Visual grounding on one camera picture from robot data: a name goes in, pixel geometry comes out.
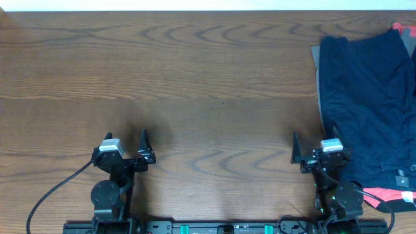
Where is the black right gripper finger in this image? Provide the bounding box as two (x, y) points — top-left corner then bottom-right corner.
(291, 132), (306, 164)
(332, 121), (345, 142)

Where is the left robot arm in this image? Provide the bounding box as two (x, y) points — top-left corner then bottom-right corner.
(90, 129), (156, 233)

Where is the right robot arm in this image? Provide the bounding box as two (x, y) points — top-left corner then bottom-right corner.
(291, 123), (363, 233)

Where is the navy blue folded shirt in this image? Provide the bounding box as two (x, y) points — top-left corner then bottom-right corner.
(318, 30), (415, 190)

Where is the red garment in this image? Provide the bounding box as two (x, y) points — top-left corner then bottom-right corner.
(363, 23), (415, 213)

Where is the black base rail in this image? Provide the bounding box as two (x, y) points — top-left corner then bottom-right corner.
(62, 218), (388, 234)

